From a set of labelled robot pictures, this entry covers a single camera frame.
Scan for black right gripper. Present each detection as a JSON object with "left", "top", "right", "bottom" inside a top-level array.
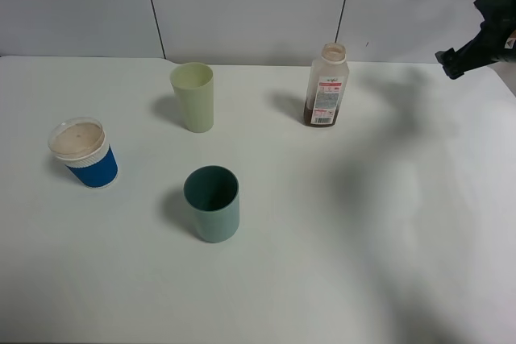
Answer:
[{"left": 435, "top": 0, "right": 515, "bottom": 80}]

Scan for clear plastic drink bottle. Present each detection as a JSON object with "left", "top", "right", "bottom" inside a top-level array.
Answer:
[{"left": 303, "top": 43, "right": 349, "bottom": 127}]

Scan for pale yellow-green plastic cup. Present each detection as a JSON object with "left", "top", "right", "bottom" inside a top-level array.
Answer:
[{"left": 170, "top": 62, "right": 214, "bottom": 133}]

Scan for teal green plastic cup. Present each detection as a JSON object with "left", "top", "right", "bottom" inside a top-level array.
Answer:
[{"left": 183, "top": 165, "right": 240, "bottom": 243}]

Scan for blue paper cup with lid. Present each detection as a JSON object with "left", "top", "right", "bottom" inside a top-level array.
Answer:
[{"left": 48, "top": 117, "right": 119, "bottom": 189}]

